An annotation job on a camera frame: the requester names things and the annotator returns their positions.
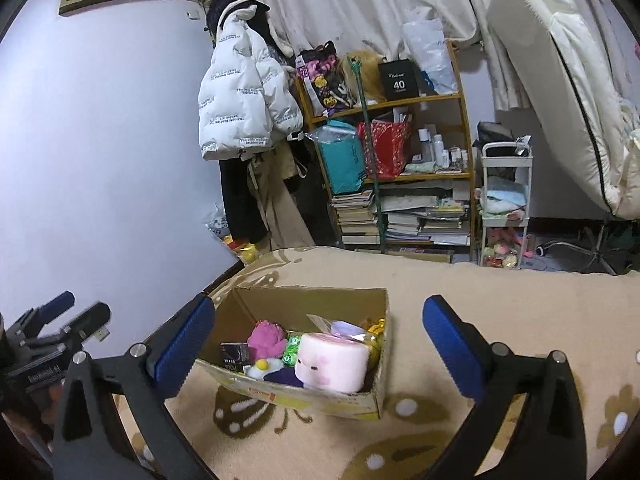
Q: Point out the dark bag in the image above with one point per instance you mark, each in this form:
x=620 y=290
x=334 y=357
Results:
x=495 y=132

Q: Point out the group of toiletry bottles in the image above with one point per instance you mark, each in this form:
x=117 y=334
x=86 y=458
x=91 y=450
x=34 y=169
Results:
x=440 y=152

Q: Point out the patterned plastic bag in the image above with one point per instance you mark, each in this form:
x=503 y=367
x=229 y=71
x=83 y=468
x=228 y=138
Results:
x=217 y=222

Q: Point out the colourful patterned bag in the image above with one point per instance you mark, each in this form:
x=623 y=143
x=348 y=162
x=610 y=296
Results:
x=320 y=80

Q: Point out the black tissue pack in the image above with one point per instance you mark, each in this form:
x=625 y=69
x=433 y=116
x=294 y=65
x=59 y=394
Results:
x=234 y=357

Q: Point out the cream mattress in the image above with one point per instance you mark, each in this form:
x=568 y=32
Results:
x=550 y=35

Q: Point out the white fluffy plush toy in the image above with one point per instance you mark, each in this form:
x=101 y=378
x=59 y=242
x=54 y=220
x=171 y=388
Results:
x=260 y=367

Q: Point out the pile of small plush toys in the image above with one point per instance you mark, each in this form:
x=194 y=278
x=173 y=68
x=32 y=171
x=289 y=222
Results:
x=502 y=250

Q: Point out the black hanging garment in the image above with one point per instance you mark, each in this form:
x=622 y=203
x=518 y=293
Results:
x=220 y=7

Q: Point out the red gift bag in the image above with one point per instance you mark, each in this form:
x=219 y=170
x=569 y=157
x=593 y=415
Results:
x=387 y=150

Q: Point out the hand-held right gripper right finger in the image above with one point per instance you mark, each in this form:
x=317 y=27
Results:
x=452 y=350

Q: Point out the yellow plush toy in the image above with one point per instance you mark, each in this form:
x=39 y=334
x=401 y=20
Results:
x=375 y=332

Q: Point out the black pants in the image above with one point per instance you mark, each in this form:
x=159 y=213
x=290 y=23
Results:
x=242 y=200

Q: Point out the green pole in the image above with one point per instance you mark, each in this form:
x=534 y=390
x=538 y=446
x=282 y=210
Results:
x=372 y=160

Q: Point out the pink pig plush toy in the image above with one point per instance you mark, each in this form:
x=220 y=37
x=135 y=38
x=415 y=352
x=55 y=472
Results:
x=330 y=365

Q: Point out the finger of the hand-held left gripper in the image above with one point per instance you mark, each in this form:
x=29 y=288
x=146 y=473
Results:
x=55 y=305
x=87 y=322

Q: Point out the office chair base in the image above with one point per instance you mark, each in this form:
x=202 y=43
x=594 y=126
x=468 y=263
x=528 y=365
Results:
x=585 y=247

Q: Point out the stack of books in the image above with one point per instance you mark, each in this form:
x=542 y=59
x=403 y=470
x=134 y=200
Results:
x=400 y=220

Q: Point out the clear plastic bag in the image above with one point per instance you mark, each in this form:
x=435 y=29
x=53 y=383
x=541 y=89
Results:
x=345 y=330

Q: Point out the black box white print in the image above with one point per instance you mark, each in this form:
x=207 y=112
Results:
x=398 y=81

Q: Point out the white plastic bag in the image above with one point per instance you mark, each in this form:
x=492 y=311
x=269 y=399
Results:
x=430 y=55

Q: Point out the printed cardboard box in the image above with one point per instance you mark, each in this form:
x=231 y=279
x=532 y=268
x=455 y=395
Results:
x=310 y=305

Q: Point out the green snack packet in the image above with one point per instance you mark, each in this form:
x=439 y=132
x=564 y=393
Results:
x=292 y=355

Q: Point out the white puffer jacket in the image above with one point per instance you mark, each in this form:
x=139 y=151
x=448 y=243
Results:
x=235 y=100

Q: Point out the white rolling cart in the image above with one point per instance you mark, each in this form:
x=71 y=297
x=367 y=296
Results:
x=505 y=160

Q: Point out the light blue towel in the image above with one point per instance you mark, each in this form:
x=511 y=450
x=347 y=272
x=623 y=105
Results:
x=505 y=192

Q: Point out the beige brown patterned blanket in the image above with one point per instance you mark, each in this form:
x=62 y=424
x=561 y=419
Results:
x=500 y=300

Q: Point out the wooden shelf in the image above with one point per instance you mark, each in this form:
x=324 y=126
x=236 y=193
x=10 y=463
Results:
x=420 y=99

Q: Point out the teal bag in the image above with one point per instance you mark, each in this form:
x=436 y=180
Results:
x=340 y=160

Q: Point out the white curtain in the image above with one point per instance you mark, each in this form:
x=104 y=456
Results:
x=360 y=0

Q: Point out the yellow red bags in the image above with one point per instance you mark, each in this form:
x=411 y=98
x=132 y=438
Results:
x=242 y=250

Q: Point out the beige coat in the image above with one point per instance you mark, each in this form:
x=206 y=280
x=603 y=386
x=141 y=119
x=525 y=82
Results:
x=280 y=200

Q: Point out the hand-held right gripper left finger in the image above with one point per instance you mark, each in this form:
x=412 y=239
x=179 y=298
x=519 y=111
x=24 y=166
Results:
x=182 y=345

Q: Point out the magenta plush toy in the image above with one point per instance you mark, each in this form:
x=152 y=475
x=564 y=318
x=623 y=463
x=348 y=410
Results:
x=265 y=342

